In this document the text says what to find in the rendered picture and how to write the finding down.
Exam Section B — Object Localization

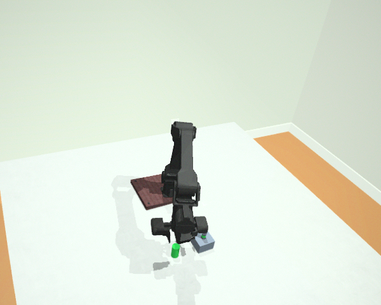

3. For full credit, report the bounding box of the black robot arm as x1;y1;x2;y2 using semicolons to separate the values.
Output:
161;121;201;244

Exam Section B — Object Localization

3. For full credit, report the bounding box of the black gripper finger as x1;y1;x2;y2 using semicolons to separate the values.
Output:
162;232;171;243

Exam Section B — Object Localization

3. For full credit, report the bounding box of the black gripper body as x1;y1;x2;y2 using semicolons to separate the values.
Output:
150;211;208;236

